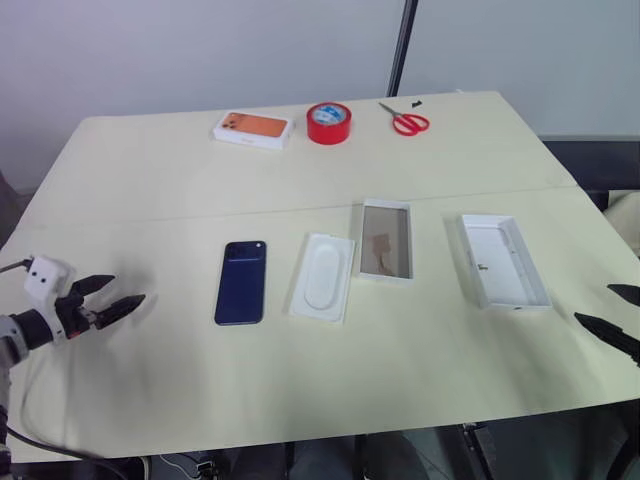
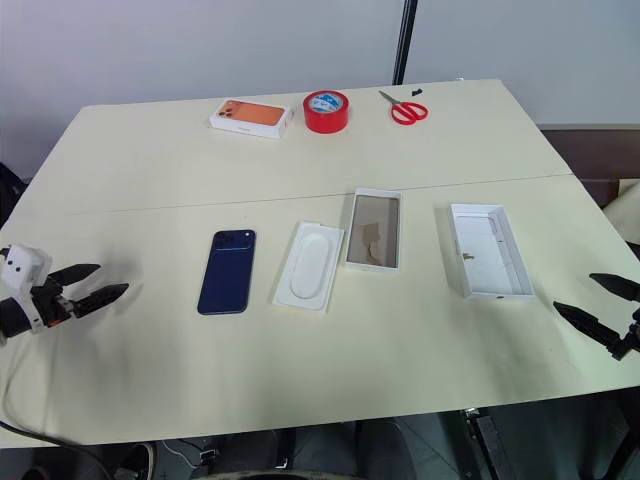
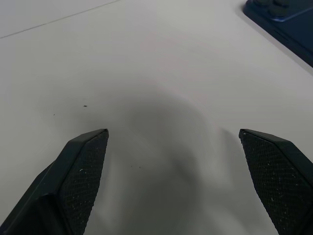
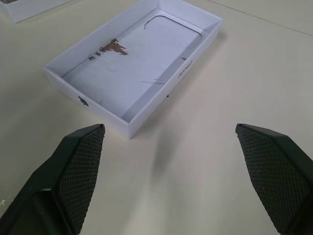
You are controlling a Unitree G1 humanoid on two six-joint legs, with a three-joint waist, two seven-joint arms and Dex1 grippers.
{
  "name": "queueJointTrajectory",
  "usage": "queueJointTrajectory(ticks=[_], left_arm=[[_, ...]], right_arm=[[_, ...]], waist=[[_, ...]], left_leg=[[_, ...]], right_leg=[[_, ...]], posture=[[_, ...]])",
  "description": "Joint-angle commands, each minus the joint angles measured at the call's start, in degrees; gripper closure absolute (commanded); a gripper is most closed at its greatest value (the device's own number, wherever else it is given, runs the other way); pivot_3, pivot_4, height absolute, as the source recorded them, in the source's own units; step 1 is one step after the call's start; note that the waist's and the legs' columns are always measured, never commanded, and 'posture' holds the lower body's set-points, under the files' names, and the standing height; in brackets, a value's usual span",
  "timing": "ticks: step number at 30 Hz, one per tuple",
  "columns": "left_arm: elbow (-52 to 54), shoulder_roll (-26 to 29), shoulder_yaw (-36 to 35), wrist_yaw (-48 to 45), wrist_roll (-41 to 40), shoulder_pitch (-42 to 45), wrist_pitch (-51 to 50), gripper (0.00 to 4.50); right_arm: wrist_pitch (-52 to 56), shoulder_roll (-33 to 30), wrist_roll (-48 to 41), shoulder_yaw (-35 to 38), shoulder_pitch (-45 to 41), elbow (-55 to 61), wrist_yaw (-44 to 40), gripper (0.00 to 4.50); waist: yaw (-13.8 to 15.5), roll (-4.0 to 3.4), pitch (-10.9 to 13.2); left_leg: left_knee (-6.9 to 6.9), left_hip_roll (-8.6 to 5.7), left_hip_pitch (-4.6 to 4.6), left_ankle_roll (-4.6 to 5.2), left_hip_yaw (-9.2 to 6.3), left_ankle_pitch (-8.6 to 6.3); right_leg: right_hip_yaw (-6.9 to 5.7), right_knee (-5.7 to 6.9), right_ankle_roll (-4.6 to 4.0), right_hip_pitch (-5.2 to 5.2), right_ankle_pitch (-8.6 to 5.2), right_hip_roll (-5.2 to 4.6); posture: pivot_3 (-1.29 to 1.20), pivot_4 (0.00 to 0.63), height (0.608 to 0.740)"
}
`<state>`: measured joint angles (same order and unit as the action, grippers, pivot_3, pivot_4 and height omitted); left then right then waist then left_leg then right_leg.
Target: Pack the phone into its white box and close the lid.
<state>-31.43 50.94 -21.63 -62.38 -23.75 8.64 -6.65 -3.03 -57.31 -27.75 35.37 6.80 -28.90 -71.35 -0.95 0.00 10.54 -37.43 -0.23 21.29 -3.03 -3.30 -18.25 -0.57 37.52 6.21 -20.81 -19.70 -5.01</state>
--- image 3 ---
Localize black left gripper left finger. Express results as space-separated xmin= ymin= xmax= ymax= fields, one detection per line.
xmin=0 ymin=128 xmax=110 ymax=235

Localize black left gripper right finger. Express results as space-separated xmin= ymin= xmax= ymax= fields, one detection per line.
xmin=238 ymin=128 xmax=313 ymax=235

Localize dark blue smartphone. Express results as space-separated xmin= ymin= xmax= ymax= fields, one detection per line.
xmin=242 ymin=0 xmax=313 ymax=69

